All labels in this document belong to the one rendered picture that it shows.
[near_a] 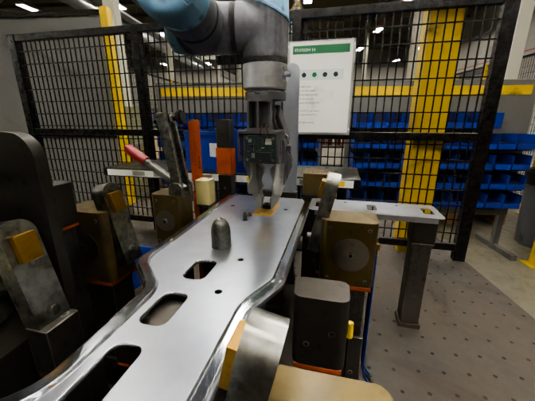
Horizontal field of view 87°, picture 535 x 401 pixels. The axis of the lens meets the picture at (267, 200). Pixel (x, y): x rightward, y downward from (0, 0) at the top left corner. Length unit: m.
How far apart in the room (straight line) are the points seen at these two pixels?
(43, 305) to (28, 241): 0.07
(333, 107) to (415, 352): 0.77
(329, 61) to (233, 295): 0.89
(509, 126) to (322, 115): 2.32
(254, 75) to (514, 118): 2.87
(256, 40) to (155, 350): 0.43
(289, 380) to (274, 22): 0.46
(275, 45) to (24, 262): 0.43
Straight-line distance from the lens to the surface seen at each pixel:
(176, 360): 0.30
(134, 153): 0.67
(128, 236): 0.51
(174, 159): 0.61
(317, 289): 0.39
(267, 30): 0.50
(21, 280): 0.39
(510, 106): 3.18
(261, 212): 0.54
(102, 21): 2.81
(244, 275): 0.40
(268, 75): 0.49
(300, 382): 0.21
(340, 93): 1.07
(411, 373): 0.74
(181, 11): 0.38
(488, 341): 0.91
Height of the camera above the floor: 1.21
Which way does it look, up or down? 16 degrees down
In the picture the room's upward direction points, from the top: straight up
